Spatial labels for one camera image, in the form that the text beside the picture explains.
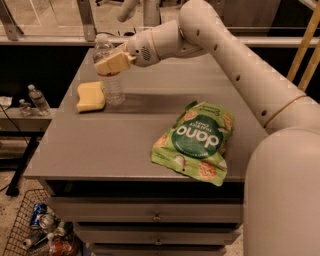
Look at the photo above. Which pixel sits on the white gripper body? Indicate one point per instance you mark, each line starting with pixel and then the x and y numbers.
pixel 140 49

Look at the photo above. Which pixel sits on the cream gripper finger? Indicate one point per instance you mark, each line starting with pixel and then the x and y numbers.
pixel 116 62

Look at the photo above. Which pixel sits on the clear plastic water bottle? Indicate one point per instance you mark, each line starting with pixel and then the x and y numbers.
pixel 112 86

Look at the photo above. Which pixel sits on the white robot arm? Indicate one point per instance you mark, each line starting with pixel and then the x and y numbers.
pixel 282 184

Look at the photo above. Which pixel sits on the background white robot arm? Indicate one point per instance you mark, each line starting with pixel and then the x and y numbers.
pixel 147 10

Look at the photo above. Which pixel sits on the yellow sponge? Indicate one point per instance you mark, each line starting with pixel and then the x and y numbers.
pixel 91 97

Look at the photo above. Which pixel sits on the small water bottle on shelf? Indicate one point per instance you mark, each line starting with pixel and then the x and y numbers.
pixel 39 100

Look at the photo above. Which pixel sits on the short clear bottle on shelf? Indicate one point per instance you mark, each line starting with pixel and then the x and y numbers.
pixel 25 108

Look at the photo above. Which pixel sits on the green rice chips bag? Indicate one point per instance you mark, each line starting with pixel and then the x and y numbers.
pixel 196 144

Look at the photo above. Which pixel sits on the blue soda can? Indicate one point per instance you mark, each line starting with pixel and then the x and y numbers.
pixel 39 209

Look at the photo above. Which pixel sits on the silver can in basket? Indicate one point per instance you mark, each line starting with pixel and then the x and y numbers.
pixel 47 222

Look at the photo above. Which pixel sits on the wire basket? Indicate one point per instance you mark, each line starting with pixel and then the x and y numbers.
pixel 21 225

